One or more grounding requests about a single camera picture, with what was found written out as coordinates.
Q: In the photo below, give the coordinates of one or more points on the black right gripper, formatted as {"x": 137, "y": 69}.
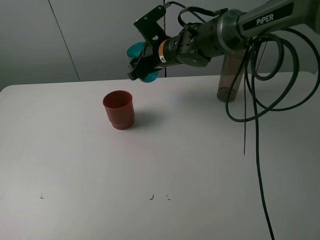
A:
{"x": 148, "y": 61}

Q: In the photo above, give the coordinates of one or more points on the teal translucent plastic cup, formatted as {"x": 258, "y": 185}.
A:
{"x": 134, "y": 52}

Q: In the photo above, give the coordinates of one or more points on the smoky translucent water bottle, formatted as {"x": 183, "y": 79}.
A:
{"x": 230, "y": 66}

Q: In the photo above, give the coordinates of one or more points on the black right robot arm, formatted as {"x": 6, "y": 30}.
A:
{"x": 229, "y": 30}

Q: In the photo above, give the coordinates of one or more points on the red plastic cup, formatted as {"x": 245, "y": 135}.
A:
{"x": 119, "y": 109}

